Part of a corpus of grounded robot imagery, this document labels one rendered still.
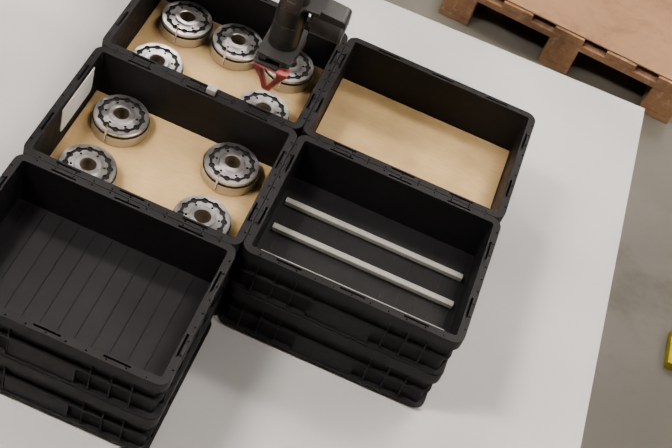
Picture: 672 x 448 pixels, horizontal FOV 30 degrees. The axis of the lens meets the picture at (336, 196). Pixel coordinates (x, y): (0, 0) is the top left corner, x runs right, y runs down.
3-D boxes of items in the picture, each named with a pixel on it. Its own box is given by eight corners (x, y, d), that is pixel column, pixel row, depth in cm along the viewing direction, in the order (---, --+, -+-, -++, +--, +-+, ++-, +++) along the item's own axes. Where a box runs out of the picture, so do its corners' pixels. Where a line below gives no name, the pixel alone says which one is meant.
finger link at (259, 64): (291, 79, 234) (303, 44, 227) (278, 104, 229) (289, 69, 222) (257, 65, 234) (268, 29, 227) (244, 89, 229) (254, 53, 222)
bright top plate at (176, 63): (122, 72, 235) (123, 70, 234) (138, 38, 241) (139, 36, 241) (174, 89, 235) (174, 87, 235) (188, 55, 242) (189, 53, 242)
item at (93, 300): (-77, 323, 196) (-76, 282, 188) (14, 196, 216) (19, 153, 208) (154, 426, 196) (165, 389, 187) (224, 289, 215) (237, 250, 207)
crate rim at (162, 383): (-78, 289, 189) (-78, 280, 187) (18, 159, 209) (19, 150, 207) (163, 397, 188) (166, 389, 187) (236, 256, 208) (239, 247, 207)
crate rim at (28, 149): (18, 159, 209) (19, 150, 208) (97, 52, 229) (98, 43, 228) (237, 256, 208) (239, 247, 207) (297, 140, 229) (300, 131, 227)
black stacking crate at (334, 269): (227, 288, 216) (240, 249, 207) (285, 174, 236) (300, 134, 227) (438, 382, 215) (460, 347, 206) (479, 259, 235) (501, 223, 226)
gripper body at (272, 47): (306, 38, 230) (316, 9, 224) (288, 72, 223) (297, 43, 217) (274, 23, 230) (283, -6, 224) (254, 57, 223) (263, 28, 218)
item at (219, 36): (202, 44, 245) (203, 42, 244) (227, 17, 252) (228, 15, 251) (247, 69, 244) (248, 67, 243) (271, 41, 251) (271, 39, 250)
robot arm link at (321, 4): (303, -48, 214) (285, -12, 209) (365, -22, 214) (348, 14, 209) (291, -5, 224) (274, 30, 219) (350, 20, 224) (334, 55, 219)
